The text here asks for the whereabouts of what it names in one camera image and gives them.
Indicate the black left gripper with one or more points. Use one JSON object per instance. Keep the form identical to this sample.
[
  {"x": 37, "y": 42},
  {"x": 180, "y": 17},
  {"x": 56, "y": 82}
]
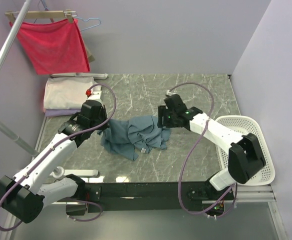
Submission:
[{"x": 103, "y": 112}]

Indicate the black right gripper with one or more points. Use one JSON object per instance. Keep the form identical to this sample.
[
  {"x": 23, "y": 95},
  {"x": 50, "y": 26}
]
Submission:
[{"x": 162, "y": 113}]

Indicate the blue t shirt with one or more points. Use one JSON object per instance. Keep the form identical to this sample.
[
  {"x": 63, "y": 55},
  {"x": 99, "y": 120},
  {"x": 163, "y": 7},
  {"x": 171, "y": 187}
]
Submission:
[{"x": 123, "y": 137}]

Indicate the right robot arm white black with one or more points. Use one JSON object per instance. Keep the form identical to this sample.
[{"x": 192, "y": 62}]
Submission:
[{"x": 244, "y": 152}]

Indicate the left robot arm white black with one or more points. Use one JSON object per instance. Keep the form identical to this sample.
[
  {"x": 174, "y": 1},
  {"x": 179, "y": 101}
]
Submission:
[{"x": 68, "y": 138}]

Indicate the folded white t shirt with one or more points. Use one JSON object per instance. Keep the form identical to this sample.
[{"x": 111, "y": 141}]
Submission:
[{"x": 67, "y": 92}]

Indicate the tan cloth behind towel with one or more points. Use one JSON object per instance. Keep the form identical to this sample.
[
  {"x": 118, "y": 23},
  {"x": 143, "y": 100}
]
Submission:
[{"x": 90, "y": 57}]

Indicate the black base beam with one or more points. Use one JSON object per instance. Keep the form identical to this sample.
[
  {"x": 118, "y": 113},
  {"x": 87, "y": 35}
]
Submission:
[{"x": 129, "y": 196}]

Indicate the white perforated plastic basket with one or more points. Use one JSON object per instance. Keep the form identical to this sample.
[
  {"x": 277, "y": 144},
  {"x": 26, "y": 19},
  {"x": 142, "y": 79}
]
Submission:
[{"x": 244, "y": 125}]

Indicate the red towel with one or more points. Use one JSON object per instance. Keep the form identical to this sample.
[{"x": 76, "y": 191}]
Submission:
[{"x": 54, "y": 48}]

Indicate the grey metal clothes rack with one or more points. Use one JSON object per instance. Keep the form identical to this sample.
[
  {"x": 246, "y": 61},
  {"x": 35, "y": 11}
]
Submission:
[{"x": 21, "y": 92}]

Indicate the wooden clip hanger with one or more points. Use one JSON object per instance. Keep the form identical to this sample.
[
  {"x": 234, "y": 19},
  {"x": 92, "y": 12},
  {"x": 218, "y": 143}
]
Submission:
[{"x": 45, "y": 14}]

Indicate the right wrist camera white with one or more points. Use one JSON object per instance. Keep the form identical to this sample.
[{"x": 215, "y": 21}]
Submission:
[{"x": 169, "y": 93}]

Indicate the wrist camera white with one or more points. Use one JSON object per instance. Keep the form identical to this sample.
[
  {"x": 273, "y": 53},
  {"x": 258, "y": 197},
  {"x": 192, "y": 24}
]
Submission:
[
  {"x": 94, "y": 95},
  {"x": 169, "y": 93}
]

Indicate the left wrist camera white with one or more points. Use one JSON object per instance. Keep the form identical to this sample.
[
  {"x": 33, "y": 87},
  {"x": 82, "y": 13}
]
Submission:
[{"x": 94, "y": 95}]

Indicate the aluminium rail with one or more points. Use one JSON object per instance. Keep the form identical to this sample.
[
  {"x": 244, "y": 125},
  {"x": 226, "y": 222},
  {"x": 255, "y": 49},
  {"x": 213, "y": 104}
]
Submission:
[{"x": 256, "y": 195}]

